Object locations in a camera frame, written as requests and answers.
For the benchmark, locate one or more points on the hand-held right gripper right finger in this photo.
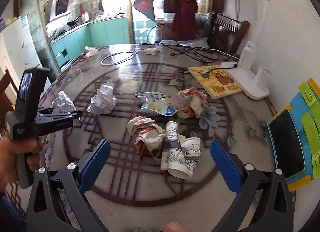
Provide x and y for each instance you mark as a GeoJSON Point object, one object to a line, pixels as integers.
{"type": "Point", "coordinates": [225, 167]}

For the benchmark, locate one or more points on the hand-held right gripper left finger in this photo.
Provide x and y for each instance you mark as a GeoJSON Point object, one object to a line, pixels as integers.
{"type": "Point", "coordinates": [96, 164]}

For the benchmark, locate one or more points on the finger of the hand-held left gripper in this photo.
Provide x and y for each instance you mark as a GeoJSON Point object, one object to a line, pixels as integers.
{"type": "Point", "coordinates": [62, 115]}

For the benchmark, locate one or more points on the white paper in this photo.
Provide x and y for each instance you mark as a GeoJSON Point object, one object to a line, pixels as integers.
{"type": "Point", "coordinates": [102, 99]}
{"type": "Point", "coordinates": [63, 102]}

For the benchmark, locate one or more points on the printed paper cup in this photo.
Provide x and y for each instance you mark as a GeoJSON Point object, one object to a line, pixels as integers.
{"type": "Point", "coordinates": [191, 157]}
{"type": "Point", "coordinates": [172, 147]}

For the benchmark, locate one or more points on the red printed paper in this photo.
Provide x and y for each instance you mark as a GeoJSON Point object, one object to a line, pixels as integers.
{"type": "Point", "coordinates": [146, 134]}
{"type": "Point", "coordinates": [190, 102]}

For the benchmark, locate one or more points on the blue white snack bag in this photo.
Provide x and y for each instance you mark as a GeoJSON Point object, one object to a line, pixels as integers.
{"type": "Point", "coordinates": [155, 103]}

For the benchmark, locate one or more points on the black shoulder bag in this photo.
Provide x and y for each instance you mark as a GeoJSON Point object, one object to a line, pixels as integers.
{"type": "Point", "coordinates": [170, 3]}

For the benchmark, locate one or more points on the person's left hand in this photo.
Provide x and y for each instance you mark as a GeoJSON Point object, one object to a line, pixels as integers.
{"type": "Point", "coordinates": [7, 164]}

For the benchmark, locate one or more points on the person's right hand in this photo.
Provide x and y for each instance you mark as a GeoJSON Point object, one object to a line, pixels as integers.
{"type": "Point", "coordinates": [175, 227]}

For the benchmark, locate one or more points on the carved dark wooden chair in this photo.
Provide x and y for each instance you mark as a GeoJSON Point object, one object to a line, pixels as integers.
{"type": "Point", "coordinates": [6, 89]}

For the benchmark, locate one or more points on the white tissue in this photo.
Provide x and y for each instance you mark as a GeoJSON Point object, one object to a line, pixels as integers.
{"type": "Point", "coordinates": [91, 51]}

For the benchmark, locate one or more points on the white refrigerator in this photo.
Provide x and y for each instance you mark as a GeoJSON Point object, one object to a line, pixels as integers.
{"type": "Point", "coordinates": [17, 46]}

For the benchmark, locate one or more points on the yellow picture book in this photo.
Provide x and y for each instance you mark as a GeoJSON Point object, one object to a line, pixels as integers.
{"type": "Point", "coordinates": [220, 81]}

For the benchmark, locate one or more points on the white desk lamp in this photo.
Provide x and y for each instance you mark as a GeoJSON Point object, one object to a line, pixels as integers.
{"type": "Point", "coordinates": [250, 81]}

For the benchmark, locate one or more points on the black wok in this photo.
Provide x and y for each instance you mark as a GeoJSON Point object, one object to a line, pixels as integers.
{"type": "Point", "coordinates": [73, 21]}

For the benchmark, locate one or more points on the teal lower kitchen cabinets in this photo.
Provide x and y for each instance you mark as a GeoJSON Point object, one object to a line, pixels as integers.
{"type": "Point", "coordinates": [107, 31]}

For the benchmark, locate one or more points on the white red kitchen pot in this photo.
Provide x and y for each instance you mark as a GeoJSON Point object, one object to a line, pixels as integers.
{"type": "Point", "coordinates": [85, 16]}

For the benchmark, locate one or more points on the range hood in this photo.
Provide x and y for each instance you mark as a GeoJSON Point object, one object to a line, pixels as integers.
{"type": "Point", "coordinates": [60, 6]}

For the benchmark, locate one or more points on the white charger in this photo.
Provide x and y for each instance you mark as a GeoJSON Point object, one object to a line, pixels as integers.
{"type": "Point", "coordinates": [151, 51]}

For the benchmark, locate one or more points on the grey cloth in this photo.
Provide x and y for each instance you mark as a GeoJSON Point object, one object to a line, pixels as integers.
{"type": "Point", "coordinates": [185, 42]}

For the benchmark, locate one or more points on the slatted dark wooden chair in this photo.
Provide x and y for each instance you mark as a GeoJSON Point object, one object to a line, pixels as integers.
{"type": "Point", "coordinates": [227, 31]}

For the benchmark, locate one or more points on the dark red garment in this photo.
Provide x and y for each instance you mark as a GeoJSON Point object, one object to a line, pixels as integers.
{"type": "Point", "coordinates": [185, 14]}

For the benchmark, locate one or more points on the colourful box at wall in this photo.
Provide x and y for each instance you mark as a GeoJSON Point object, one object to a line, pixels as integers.
{"type": "Point", "coordinates": [287, 144]}

